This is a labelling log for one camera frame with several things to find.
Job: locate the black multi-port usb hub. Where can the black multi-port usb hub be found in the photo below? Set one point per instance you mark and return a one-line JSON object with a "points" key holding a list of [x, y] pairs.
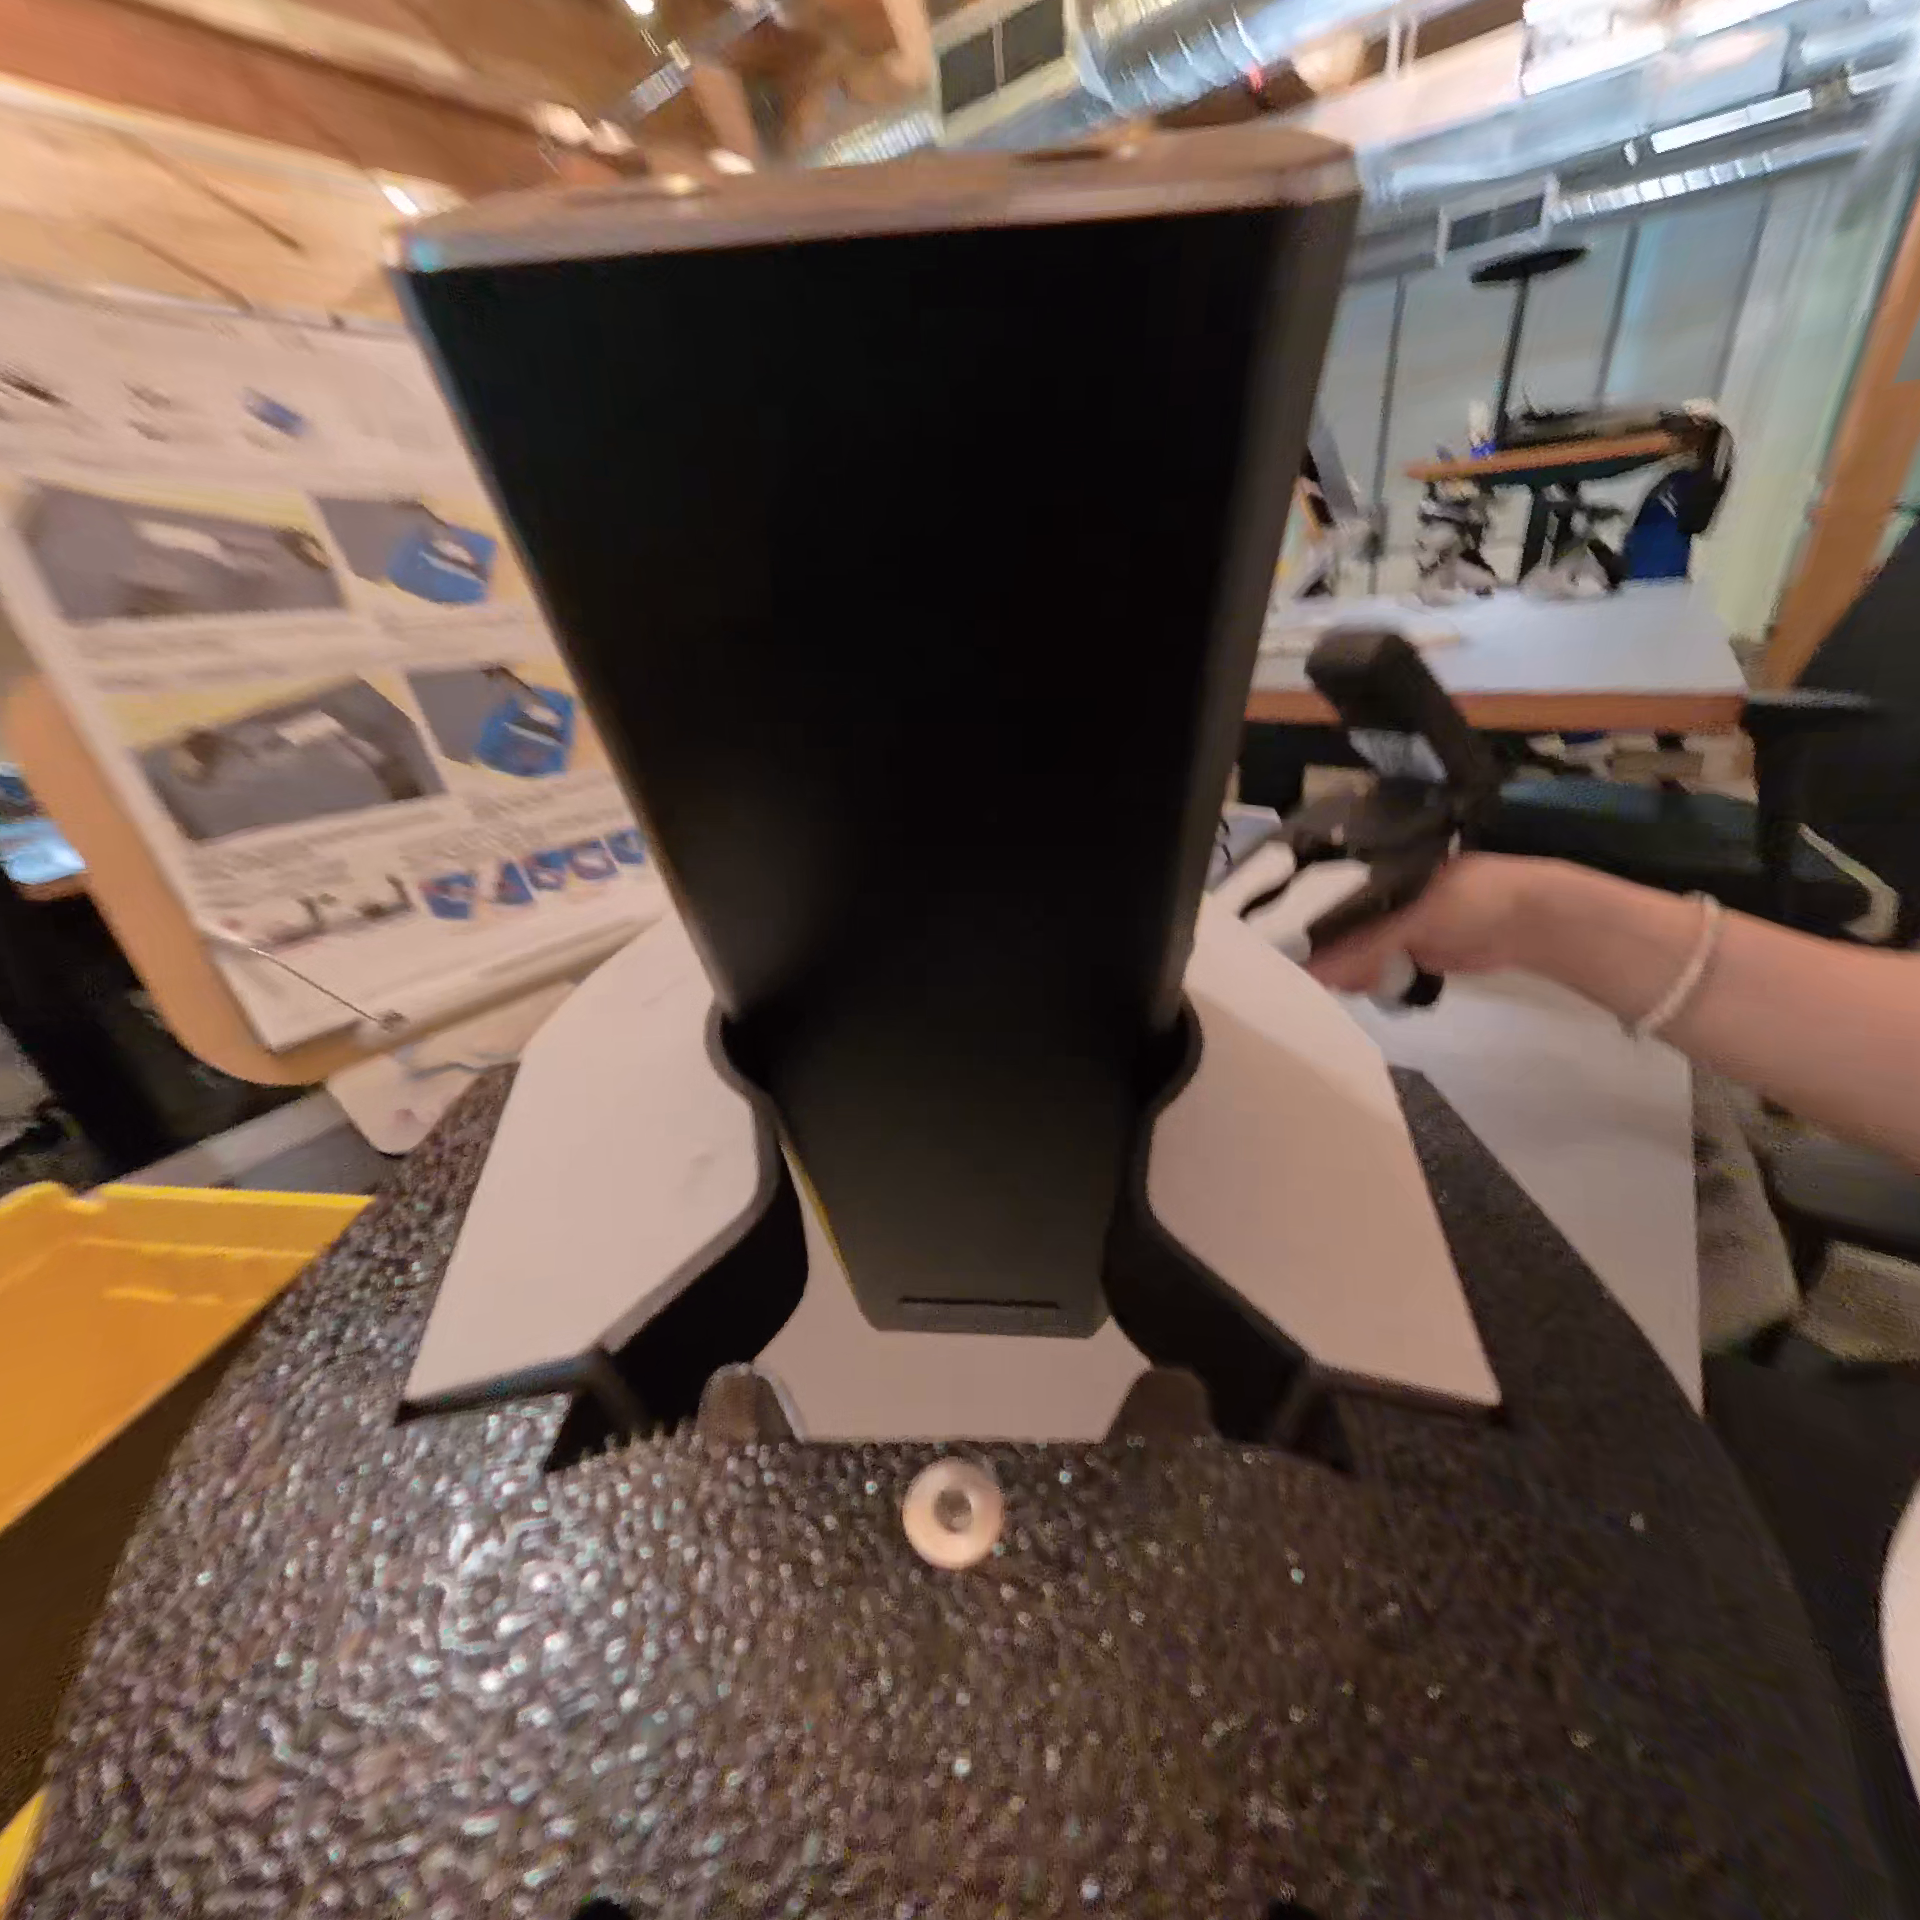
{"points": [[901, 675]]}

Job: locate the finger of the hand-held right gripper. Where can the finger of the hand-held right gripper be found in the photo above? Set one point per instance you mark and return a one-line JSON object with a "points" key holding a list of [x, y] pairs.
{"points": [[1320, 908], [1253, 879]]}

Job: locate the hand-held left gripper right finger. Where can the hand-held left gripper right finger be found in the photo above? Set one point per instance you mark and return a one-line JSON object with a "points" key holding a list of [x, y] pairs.
{"points": [[1320, 1200]]}

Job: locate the instruction sheet on wooden stand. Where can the instruction sheet on wooden stand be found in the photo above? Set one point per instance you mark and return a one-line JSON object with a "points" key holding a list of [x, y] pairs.
{"points": [[135, 930]]}

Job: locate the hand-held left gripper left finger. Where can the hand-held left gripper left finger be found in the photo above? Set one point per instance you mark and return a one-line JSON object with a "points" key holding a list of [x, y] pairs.
{"points": [[600, 1200]]}

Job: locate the person's right forearm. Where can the person's right forearm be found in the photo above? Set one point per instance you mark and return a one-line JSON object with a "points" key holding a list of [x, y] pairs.
{"points": [[1815, 1034]]}

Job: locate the person's right hand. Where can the person's right hand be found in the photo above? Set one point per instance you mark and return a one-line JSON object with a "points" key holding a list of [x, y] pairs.
{"points": [[1501, 923]]}

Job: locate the black office chair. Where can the black office chair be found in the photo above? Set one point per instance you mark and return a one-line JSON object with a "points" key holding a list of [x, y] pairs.
{"points": [[1861, 720], [1801, 1501]]}

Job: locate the yellow plastic bin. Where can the yellow plastic bin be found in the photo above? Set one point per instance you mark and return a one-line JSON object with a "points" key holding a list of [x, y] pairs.
{"points": [[120, 1290]]}

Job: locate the wooden post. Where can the wooden post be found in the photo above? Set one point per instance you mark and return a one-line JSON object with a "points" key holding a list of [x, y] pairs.
{"points": [[1852, 451]]}

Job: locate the printed instruction sheet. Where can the printed instruction sheet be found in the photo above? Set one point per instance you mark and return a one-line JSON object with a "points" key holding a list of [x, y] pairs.
{"points": [[225, 601]]}

